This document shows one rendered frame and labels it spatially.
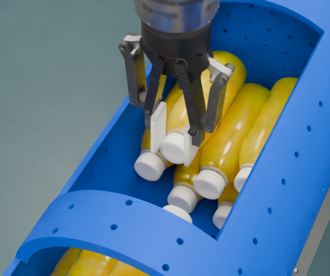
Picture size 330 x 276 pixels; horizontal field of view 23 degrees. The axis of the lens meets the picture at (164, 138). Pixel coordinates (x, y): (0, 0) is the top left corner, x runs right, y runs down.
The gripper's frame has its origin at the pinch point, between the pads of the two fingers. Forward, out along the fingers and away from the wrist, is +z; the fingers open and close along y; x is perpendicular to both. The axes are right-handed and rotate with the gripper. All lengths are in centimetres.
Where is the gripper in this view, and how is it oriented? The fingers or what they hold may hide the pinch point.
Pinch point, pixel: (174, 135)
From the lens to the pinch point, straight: 98.5
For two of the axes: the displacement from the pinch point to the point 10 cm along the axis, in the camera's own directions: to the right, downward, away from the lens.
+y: 9.0, 3.3, -2.8
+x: 4.3, -6.9, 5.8
